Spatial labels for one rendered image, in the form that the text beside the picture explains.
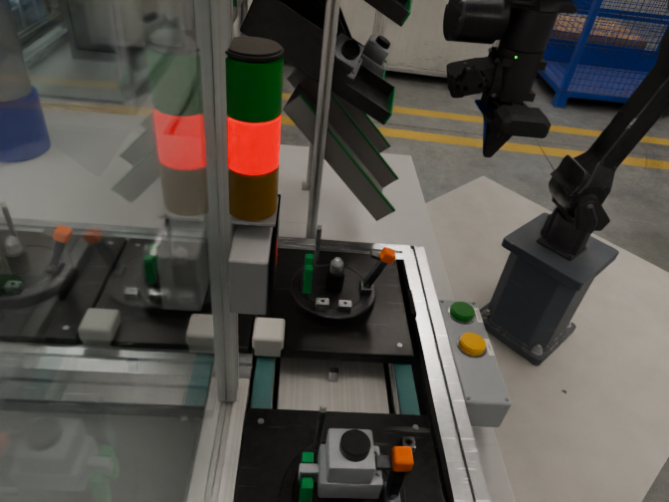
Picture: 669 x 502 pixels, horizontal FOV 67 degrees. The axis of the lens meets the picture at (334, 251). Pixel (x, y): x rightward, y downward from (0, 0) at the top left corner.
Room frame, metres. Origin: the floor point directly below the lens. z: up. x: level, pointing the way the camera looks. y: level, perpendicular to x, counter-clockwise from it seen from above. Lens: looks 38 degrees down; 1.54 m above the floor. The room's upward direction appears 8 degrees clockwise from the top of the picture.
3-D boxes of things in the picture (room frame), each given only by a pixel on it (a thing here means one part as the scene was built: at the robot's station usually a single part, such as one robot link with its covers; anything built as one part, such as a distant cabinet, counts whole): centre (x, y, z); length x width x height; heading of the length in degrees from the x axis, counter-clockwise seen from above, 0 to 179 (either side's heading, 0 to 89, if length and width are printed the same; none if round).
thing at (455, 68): (0.68, -0.15, 1.34); 0.07 x 0.07 x 0.06; 4
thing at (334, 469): (0.28, -0.04, 1.06); 0.08 x 0.04 x 0.07; 96
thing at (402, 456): (0.29, -0.09, 1.04); 0.04 x 0.02 x 0.08; 96
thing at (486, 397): (0.56, -0.23, 0.93); 0.21 x 0.07 x 0.06; 6
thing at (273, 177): (0.42, 0.09, 1.28); 0.05 x 0.05 x 0.05
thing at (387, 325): (0.62, -0.01, 1.01); 0.24 x 0.24 x 0.13; 6
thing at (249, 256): (0.42, 0.09, 1.29); 0.12 x 0.05 x 0.25; 6
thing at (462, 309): (0.63, -0.23, 0.96); 0.04 x 0.04 x 0.02
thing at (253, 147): (0.42, 0.09, 1.33); 0.05 x 0.05 x 0.05
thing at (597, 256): (0.72, -0.38, 0.96); 0.15 x 0.15 x 0.20; 47
